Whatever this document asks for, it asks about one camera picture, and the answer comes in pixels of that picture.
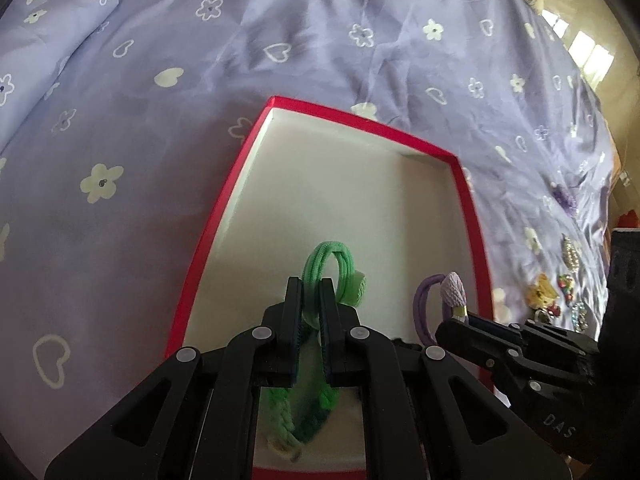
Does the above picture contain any purple floral pillow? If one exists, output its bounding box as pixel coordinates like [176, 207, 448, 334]
[0, 0, 121, 151]

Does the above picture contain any purple flower hair clip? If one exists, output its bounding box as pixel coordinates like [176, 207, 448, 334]
[552, 182, 578, 213]

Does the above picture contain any yellow hair clip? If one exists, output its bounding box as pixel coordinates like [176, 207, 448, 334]
[525, 274, 558, 309]

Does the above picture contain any purple strawberry hair tie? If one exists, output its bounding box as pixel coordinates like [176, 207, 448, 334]
[413, 271, 471, 346]

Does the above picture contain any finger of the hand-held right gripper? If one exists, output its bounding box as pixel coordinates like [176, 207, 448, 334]
[467, 312, 601, 387]
[434, 319, 545, 402]

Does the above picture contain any red box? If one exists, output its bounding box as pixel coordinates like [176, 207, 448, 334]
[165, 95, 508, 480]

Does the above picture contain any green braided hair tie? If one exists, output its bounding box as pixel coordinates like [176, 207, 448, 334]
[261, 241, 368, 463]

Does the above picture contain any purple floral bedsheet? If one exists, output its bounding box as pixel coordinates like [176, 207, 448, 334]
[0, 0, 623, 480]

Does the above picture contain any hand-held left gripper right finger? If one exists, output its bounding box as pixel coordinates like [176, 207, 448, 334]
[319, 277, 572, 480]

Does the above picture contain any blue crystal bead bracelet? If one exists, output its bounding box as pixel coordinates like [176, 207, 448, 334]
[570, 301, 591, 332]

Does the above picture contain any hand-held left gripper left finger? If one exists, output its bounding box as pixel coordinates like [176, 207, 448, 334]
[44, 276, 304, 480]

